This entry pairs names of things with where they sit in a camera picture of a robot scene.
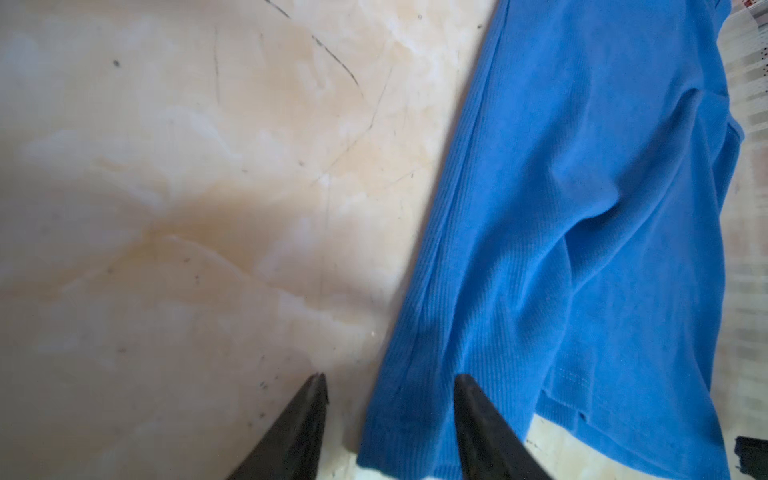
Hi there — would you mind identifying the blue tank top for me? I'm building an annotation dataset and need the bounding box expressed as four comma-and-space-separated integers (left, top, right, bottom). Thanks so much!
357, 1, 743, 479

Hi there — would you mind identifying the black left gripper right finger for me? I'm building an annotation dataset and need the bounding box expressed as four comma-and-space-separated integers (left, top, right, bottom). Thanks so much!
453, 374, 550, 480

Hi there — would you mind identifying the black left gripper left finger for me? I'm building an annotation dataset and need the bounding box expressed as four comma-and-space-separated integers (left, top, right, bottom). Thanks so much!
228, 373, 329, 480

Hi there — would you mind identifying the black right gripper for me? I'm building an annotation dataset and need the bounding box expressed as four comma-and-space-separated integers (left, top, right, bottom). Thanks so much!
734, 436, 768, 480

